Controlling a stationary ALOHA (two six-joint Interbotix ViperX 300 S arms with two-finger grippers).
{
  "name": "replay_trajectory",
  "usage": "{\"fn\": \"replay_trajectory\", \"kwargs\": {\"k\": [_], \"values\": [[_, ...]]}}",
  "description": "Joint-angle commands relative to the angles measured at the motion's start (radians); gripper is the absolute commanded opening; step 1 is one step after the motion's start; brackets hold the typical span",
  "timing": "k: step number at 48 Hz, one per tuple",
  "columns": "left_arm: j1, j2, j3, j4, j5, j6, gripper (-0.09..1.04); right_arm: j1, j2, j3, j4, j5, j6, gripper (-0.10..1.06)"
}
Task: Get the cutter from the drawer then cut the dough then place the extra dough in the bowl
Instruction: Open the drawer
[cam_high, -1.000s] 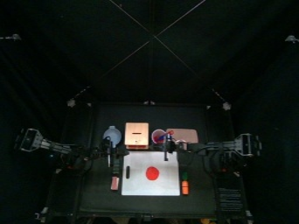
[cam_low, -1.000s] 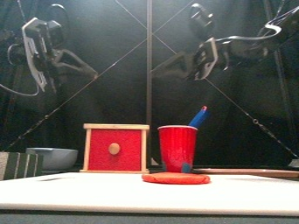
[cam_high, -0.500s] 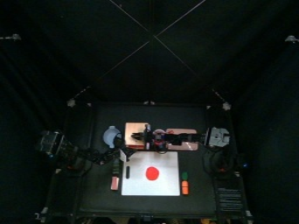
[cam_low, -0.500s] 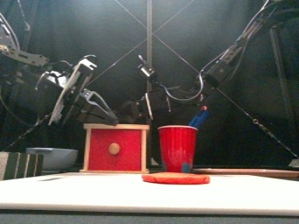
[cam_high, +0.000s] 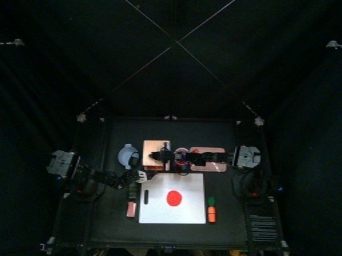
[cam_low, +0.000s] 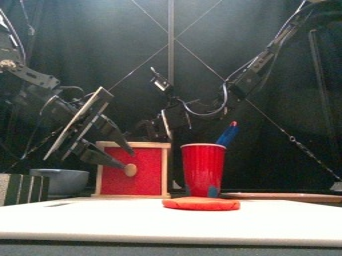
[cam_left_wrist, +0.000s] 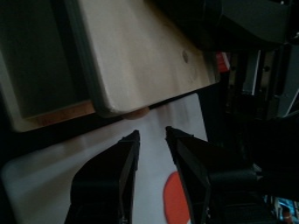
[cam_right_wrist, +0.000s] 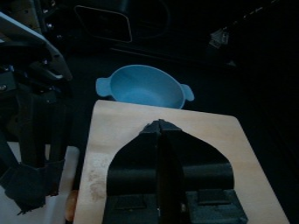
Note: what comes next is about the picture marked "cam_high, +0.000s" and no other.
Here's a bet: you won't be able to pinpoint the wooden drawer box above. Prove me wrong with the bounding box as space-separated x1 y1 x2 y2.
141 139 172 172

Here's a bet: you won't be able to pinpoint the light blue bowl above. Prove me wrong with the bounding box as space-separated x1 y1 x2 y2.
116 143 141 167

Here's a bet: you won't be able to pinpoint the red round dough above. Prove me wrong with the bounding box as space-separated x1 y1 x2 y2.
165 190 184 207

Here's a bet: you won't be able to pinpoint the pink rectangular tray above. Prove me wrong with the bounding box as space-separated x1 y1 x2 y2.
188 146 227 173

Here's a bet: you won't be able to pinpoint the pink toy piece dark top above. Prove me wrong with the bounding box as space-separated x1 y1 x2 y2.
125 182 139 219

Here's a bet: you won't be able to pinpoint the white cutting board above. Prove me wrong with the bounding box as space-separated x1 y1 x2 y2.
137 172 207 225

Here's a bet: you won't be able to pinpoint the orange toy carrot green top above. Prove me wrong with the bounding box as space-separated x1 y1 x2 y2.
205 196 217 224

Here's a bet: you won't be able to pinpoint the white printed label sticker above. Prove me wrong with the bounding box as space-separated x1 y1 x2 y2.
248 213 277 242

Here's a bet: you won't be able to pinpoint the silver cloth clamp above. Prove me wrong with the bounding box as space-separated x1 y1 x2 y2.
324 39 342 50
0 38 26 47

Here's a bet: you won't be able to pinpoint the right wrist camera red cables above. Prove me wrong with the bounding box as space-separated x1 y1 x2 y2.
172 147 189 175

